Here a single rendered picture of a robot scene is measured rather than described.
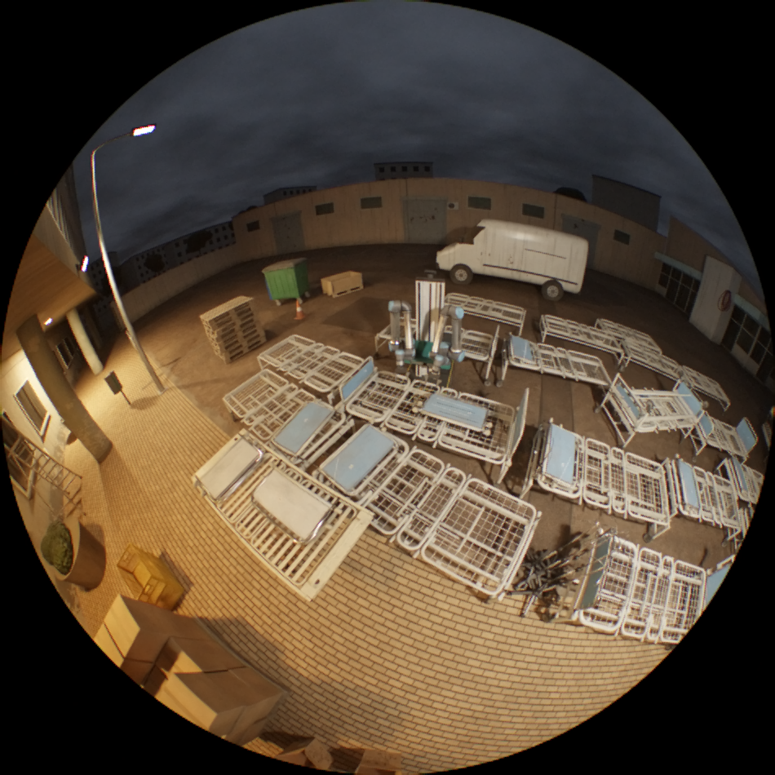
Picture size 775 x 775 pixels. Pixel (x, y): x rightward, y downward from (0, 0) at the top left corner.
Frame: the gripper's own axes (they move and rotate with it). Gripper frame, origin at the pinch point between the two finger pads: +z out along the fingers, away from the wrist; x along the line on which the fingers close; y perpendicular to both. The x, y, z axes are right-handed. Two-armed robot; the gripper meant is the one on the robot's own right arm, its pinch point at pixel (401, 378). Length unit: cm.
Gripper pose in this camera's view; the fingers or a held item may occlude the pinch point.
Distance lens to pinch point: 294.2
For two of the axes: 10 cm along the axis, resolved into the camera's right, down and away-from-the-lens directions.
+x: -9.7, 0.3, 2.4
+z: 0.9, 9.6, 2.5
